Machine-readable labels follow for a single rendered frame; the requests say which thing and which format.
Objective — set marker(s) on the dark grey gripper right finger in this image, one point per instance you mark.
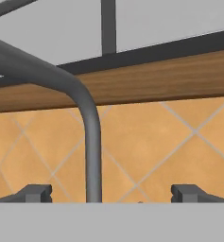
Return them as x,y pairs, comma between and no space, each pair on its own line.
189,193

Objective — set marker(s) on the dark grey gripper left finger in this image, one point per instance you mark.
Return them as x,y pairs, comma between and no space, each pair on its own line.
33,193

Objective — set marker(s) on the grey curved tap spout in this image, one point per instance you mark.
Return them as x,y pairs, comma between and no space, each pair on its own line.
92,141

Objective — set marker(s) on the brown wooden window sill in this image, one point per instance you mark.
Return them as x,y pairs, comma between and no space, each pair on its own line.
154,82

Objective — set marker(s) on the dark framed window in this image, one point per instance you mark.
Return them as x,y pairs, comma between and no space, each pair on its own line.
108,25

